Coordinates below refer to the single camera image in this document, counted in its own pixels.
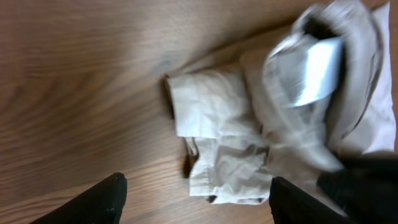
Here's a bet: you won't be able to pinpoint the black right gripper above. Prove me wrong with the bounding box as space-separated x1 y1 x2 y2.
317 156 397 224

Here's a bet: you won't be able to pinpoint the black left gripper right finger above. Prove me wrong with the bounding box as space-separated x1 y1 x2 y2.
269 177 351 224

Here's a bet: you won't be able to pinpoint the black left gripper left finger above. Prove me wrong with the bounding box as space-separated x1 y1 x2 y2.
31 172 127 224

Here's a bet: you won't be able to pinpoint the beige khaki shorts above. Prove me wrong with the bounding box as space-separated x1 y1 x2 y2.
166 1 397 205

